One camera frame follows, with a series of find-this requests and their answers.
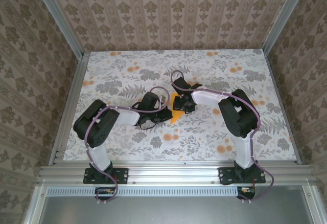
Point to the orange paper sheet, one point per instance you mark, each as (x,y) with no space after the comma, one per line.
(176,116)

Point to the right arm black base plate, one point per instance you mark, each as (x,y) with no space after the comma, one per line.
(224,175)

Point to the grey sheet metal panel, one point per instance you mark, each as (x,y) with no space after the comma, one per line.
(173,211)

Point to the aluminium table side rail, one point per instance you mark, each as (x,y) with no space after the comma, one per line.
(276,88)
(75,88)

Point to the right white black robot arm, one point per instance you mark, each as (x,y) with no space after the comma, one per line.
(244,152)

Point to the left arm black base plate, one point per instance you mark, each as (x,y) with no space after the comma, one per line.
(122,175)

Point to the floral patterned table cover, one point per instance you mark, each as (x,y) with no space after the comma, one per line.
(204,142)

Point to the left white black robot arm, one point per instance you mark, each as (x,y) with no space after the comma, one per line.
(102,157)

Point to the aluminium frame cross rail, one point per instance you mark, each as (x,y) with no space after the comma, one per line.
(173,174)

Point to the aluminium frame post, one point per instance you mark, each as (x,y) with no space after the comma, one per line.
(61,22)
(281,17)

